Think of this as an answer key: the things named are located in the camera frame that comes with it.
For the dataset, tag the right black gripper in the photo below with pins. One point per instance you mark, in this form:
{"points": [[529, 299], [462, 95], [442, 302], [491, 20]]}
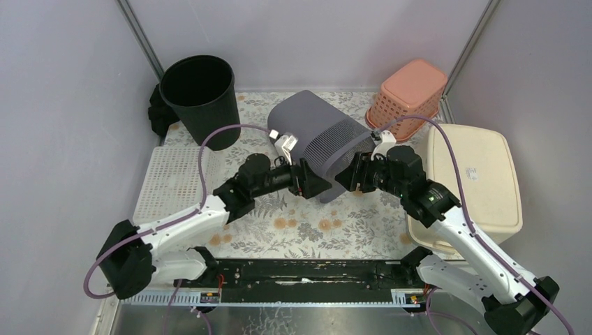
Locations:
{"points": [[357, 172]]}

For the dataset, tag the pink perforated plastic basket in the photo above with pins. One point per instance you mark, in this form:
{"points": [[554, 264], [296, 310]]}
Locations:
{"points": [[415, 88]]}

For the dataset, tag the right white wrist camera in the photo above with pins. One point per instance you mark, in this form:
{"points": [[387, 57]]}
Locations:
{"points": [[384, 141]]}

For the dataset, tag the floral patterned table mat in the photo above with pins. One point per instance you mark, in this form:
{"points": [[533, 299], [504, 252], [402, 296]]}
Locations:
{"points": [[353, 226]]}

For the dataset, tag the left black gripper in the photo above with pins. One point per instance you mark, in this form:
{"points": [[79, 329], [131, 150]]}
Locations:
{"points": [[299, 178]]}

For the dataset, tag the aluminium frame rail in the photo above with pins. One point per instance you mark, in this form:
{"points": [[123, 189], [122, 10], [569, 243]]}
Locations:
{"points": [[160, 296]]}

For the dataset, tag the grey ribbed waste bin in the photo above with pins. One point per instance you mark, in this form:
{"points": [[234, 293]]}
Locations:
{"points": [[326, 137]]}

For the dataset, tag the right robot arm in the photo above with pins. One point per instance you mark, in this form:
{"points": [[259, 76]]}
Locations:
{"points": [[511, 298]]}

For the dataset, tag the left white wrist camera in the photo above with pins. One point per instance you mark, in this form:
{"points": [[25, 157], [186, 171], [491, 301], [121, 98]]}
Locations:
{"points": [[284, 144]]}

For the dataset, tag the black round waste bin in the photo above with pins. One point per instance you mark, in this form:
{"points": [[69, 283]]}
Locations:
{"points": [[201, 91]]}

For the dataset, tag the cream plastic laundry basket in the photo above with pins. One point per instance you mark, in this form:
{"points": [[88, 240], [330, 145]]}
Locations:
{"points": [[487, 174]]}

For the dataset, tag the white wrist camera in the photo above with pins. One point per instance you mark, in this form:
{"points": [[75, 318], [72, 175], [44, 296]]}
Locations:
{"points": [[384, 141], [284, 144]]}

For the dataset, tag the white perforated plastic basket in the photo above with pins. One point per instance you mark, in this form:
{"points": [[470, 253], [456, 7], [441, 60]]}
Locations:
{"points": [[173, 181]]}

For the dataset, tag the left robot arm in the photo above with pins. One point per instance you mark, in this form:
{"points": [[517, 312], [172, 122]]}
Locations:
{"points": [[134, 256]]}

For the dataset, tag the black cloth in corner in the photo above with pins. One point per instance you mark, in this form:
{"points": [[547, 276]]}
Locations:
{"points": [[161, 115]]}

